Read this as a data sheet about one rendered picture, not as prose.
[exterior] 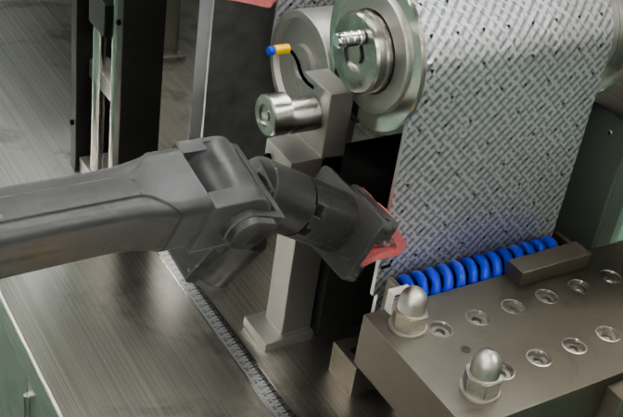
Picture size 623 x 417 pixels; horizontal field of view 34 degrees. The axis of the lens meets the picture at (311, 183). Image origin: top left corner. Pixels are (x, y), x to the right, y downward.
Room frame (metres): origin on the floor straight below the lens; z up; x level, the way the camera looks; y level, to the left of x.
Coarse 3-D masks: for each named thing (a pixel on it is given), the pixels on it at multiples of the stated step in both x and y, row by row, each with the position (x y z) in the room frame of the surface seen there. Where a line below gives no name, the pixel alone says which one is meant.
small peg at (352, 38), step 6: (360, 30) 0.83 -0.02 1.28; (336, 36) 0.82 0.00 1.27; (342, 36) 0.82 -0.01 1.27; (348, 36) 0.82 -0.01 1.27; (354, 36) 0.82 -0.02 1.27; (360, 36) 0.83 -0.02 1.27; (336, 42) 0.82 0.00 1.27; (342, 42) 0.81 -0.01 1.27; (348, 42) 0.82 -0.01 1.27; (354, 42) 0.82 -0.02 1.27; (360, 42) 0.82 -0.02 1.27
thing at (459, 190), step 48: (432, 144) 0.82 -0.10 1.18; (480, 144) 0.86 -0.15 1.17; (528, 144) 0.90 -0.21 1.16; (576, 144) 0.94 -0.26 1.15; (432, 192) 0.83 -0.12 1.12; (480, 192) 0.87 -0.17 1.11; (528, 192) 0.91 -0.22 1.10; (432, 240) 0.84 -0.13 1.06; (480, 240) 0.88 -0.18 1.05; (528, 240) 0.92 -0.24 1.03; (384, 288) 0.81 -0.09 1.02
